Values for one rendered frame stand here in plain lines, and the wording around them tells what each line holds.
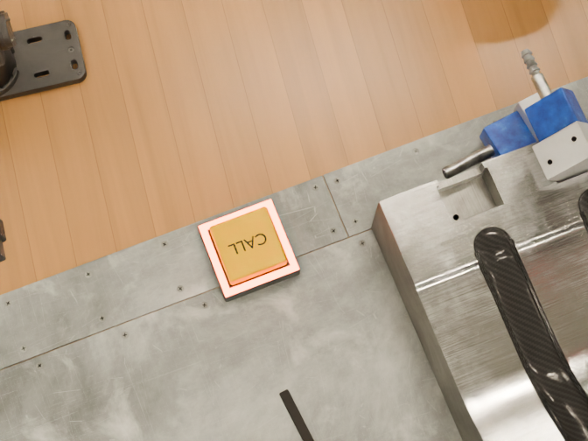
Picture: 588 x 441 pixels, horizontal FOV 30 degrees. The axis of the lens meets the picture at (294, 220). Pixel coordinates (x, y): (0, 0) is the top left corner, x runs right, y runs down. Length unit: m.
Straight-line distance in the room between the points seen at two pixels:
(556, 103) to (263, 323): 0.35
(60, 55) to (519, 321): 0.55
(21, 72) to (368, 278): 0.42
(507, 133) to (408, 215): 0.16
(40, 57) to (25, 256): 0.21
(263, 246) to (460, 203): 0.20
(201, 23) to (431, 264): 0.38
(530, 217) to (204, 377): 0.35
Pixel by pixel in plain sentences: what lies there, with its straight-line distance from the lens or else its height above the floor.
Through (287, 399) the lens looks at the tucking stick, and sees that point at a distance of 1.08.
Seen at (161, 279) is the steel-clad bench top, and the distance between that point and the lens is 1.11.
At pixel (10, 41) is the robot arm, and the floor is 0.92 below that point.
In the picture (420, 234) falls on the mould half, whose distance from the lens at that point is 1.03.
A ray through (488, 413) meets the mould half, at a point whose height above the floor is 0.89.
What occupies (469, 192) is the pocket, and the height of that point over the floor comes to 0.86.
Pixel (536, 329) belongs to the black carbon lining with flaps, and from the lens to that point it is 1.04.
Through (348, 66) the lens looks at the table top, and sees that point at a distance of 1.18.
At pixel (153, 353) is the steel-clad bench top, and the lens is 1.10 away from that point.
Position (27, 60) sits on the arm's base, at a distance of 1.20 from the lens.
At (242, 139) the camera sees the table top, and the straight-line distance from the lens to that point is 1.15.
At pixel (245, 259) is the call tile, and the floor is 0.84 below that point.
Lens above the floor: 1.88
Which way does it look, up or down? 74 degrees down
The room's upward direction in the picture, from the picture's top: 2 degrees clockwise
